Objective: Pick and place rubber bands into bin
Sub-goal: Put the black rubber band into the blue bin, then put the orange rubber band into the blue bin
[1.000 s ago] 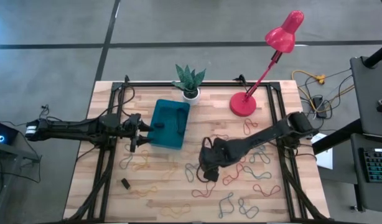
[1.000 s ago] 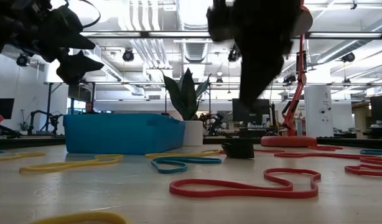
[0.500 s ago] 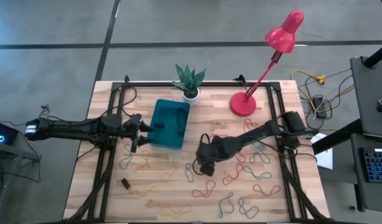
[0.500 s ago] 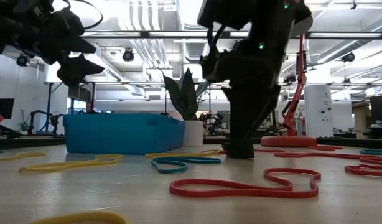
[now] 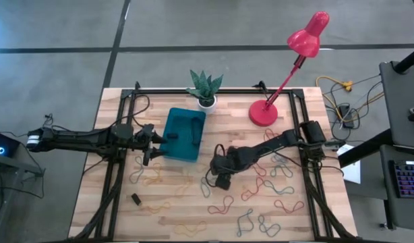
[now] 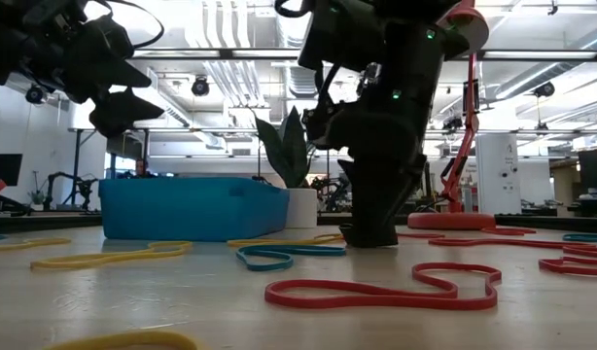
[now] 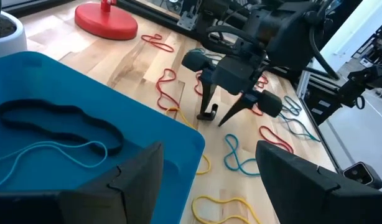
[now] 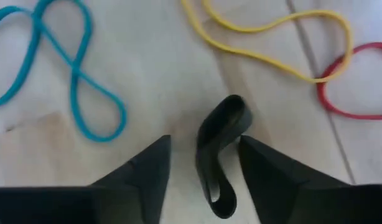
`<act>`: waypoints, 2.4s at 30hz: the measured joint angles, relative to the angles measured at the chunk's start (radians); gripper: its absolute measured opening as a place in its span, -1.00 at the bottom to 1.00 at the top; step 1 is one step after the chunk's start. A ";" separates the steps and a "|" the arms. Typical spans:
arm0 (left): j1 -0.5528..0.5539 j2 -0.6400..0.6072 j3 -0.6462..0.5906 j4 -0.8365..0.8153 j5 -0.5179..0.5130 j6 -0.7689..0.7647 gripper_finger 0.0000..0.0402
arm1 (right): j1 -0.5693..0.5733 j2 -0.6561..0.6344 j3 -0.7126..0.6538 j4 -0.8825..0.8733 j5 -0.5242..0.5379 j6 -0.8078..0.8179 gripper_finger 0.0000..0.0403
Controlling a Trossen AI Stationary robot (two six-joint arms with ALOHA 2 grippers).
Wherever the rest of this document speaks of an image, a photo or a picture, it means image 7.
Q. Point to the yellow rubber band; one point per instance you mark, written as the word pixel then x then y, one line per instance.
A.
pixel 186 119
pixel 223 200

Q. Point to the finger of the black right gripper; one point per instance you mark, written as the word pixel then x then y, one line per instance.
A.
pixel 206 93
pixel 239 107

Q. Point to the small grey camera box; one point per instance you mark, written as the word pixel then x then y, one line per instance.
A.
pixel 362 174

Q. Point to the blue plastic bin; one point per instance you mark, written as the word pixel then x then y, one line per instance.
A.
pixel 85 90

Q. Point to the black background robot arm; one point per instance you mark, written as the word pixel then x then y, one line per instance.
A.
pixel 365 77

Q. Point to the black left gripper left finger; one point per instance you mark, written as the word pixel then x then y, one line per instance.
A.
pixel 100 205

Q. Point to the wide black rubber band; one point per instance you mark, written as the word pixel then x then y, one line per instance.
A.
pixel 118 141

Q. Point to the black box white labels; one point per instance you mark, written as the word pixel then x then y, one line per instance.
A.
pixel 321 99

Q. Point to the blue rubber band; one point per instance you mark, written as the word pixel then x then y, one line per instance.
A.
pixel 295 109
pixel 235 157
pixel 300 134
pixel 38 143
pixel 216 57

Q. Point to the green plant in white pot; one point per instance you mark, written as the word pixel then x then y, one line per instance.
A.
pixel 10 43

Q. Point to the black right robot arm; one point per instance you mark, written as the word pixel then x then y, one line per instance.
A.
pixel 287 34

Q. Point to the red desk lamp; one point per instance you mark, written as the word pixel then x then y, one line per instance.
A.
pixel 107 23

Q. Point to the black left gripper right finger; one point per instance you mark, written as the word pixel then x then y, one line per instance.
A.
pixel 303 199

